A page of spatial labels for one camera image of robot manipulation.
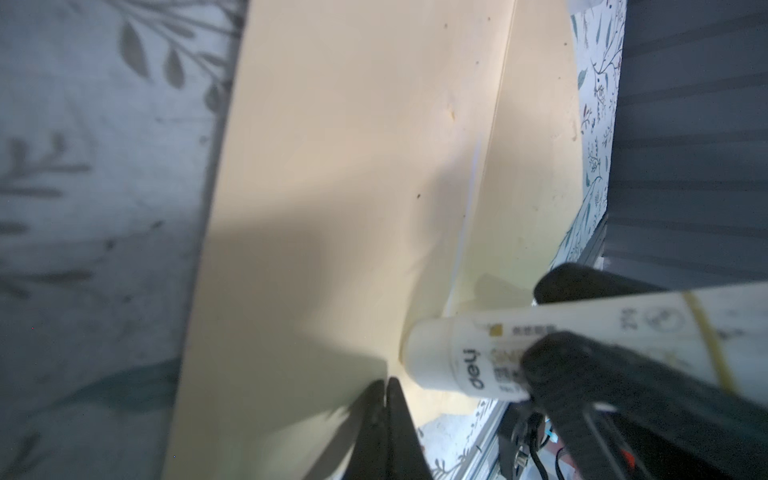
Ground tan kraft envelope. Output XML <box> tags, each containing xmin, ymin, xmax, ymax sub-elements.
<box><xmin>163</xmin><ymin>1</ymin><xmax>583</xmax><ymax>479</ymax></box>

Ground white glue stick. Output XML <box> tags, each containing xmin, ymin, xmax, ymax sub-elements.
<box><xmin>402</xmin><ymin>282</ymin><xmax>767</xmax><ymax>404</ymax></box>

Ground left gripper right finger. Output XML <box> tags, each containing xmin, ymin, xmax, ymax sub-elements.
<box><xmin>385</xmin><ymin>377</ymin><xmax>433</xmax><ymax>480</ymax></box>

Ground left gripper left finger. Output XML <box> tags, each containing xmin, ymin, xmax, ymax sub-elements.
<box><xmin>343</xmin><ymin>380</ymin><xmax>386</xmax><ymax>480</ymax></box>

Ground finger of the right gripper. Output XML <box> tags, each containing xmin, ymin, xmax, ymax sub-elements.
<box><xmin>533</xmin><ymin>263</ymin><xmax>666</xmax><ymax>305</ymax></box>
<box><xmin>520</xmin><ymin>332</ymin><xmax>767</xmax><ymax>479</ymax></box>

